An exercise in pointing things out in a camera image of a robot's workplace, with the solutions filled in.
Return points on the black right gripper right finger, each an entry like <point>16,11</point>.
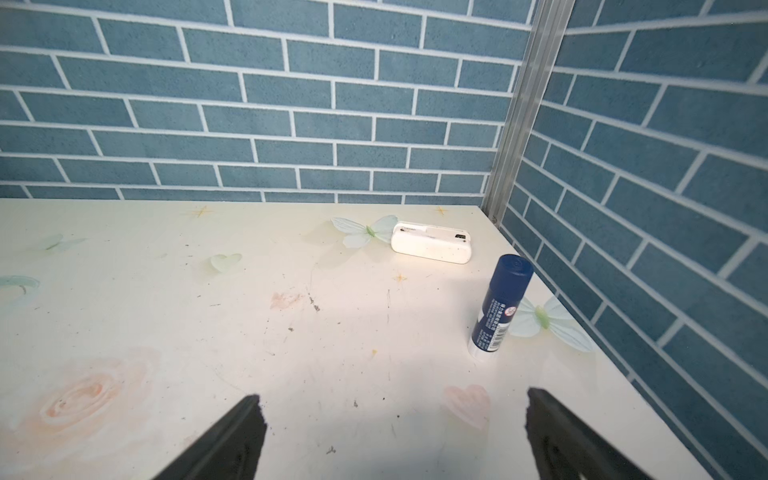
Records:
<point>565,447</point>

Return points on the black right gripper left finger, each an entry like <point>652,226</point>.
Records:
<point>229,449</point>

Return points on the blue glue stick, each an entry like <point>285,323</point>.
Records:
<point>506,290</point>

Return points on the white rectangular plastic case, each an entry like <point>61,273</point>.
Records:
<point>432,242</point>

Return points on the aluminium corner post right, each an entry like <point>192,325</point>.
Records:
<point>549,23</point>

